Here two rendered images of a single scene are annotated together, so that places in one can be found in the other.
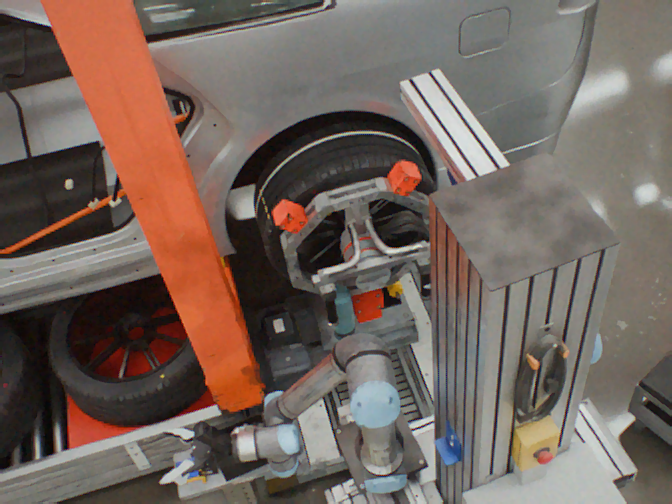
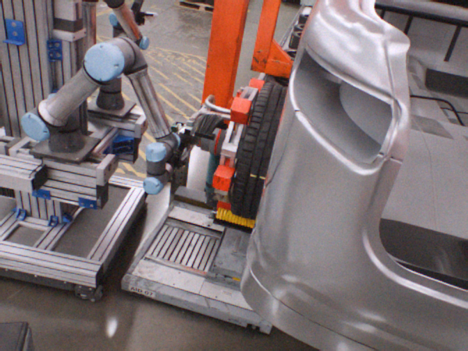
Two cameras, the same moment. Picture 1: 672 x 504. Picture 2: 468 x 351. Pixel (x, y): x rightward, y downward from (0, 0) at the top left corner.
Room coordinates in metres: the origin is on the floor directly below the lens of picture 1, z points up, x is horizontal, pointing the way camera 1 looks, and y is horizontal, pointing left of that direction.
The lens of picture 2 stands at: (2.39, -1.73, 1.73)
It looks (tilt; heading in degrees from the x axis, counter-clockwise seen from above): 32 degrees down; 105
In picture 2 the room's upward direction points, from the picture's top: 11 degrees clockwise
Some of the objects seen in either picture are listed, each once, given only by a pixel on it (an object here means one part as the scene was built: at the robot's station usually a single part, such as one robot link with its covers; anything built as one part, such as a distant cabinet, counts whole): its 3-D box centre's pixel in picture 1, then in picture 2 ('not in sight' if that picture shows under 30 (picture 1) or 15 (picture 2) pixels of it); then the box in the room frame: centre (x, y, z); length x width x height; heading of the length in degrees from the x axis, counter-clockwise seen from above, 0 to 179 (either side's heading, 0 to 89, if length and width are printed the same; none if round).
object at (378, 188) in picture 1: (358, 242); (237, 145); (1.94, -0.09, 0.85); 0.54 x 0.07 x 0.54; 98
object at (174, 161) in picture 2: not in sight; (170, 161); (1.75, -0.43, 0.86); 0.12 x 0.08 x 0.09; 98
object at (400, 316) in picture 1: (357, 291); (251, 235); (2.11, -0.07, 0.32); 0.40 x 0.30 x 0.28; 98
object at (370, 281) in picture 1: (364, 256); (223, 142); (1.87, -0.10, 0.85); 0.21 x 0.14 x 0.14; 8
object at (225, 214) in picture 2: (387, 269); (240, 219); (2.06, -0.20, 0.51); 0.29 x 0.06 x 0.06; 8
